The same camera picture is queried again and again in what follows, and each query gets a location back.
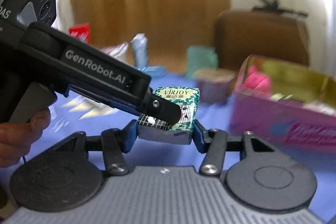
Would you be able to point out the round paper-lidded can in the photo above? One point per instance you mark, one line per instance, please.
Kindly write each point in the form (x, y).
(215, 85)

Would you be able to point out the brown chair back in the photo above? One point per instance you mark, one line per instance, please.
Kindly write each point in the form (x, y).
(239, 34)

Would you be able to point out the pink biscuit tin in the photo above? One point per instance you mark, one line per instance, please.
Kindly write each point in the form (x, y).
(298, 109)

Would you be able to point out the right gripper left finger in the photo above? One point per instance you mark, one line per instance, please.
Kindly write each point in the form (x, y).
(115, 142)

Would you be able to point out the pink fluffy object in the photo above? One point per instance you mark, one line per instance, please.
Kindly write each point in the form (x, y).
(257, 80)

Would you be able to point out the red snack box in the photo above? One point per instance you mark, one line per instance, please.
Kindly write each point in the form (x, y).
(81, 32)

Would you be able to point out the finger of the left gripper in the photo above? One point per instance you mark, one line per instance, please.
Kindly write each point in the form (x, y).
(160, 108)

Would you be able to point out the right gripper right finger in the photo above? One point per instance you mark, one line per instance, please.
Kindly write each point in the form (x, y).
(212, 143)

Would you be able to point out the left hand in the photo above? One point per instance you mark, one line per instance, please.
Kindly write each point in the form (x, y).
(17, 138)

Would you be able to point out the green patterned tissue pack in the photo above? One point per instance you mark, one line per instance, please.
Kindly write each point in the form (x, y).
(153, 129)

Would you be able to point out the mint green plastic mug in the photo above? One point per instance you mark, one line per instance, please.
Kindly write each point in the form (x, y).
(199, 57)

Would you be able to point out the white teal drink carton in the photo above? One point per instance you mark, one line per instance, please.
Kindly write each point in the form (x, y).
(139, 47)

